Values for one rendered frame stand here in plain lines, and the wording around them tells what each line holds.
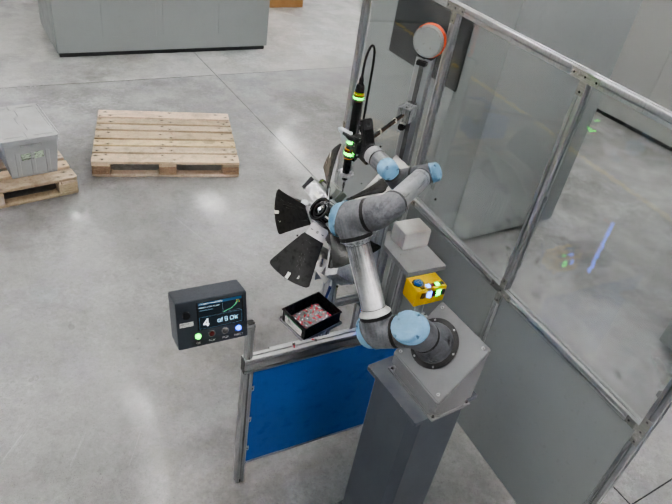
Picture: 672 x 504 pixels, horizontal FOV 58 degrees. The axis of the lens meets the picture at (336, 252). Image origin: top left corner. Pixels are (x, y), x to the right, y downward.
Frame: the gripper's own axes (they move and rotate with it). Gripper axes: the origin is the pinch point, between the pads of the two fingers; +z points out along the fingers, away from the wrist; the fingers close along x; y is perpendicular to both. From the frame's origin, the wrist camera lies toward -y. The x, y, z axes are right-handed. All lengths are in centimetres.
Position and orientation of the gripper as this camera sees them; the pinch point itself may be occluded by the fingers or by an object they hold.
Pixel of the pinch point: (349, 126)
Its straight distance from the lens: 253.7
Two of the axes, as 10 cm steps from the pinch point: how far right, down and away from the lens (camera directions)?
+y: -1.4, 8.0, 5.9
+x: 8.9, -1.6, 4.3
